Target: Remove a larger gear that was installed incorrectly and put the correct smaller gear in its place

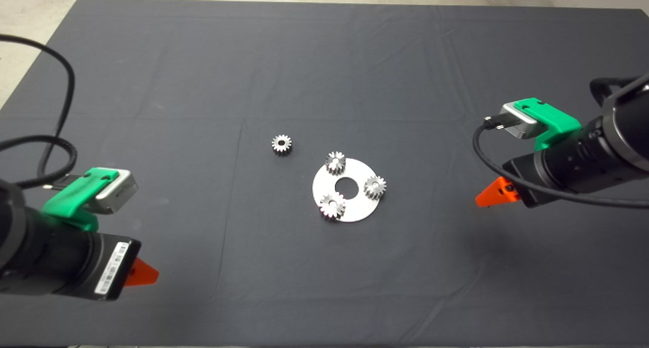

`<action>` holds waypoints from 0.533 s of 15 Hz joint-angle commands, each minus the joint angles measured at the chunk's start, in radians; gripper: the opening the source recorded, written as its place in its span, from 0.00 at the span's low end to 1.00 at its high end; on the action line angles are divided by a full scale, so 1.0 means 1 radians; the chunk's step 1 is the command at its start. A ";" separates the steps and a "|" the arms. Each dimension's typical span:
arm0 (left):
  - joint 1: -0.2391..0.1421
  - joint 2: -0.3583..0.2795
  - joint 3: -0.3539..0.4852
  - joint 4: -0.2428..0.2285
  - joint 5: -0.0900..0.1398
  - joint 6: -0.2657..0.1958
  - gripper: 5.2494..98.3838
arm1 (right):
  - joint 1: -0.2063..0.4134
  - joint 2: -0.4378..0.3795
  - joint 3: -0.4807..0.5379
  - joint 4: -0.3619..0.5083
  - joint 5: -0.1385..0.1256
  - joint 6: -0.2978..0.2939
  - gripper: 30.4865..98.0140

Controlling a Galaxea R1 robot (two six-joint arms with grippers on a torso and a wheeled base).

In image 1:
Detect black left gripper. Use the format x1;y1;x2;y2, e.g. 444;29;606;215
25;214;159;302

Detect black braided cable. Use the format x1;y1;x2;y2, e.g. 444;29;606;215
590;77;642;108
0;135;78;189

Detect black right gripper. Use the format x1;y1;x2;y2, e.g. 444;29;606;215
475;117;622;209

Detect green right camera mount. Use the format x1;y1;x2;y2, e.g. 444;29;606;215
512;98;582;151

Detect large steel gear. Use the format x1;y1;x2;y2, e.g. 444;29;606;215
319;193;347;220

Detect green left camera mount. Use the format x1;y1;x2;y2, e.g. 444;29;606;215
42;168;120;232

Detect small steel gear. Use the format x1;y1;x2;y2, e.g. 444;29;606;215
364;176;387;200
271;134;293;155
325;151;346;175

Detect silver right camera box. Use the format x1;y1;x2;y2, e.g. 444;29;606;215
499;103;539;140

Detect round metal plate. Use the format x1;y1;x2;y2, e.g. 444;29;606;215
312;157;382;223

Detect dark grey table cloth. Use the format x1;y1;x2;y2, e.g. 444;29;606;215
0;0;649;346

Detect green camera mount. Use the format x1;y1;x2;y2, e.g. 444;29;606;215
512;98;582;151
42;168;120;232

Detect thin black left camera cable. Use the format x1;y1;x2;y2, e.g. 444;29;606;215
0;33;76;189

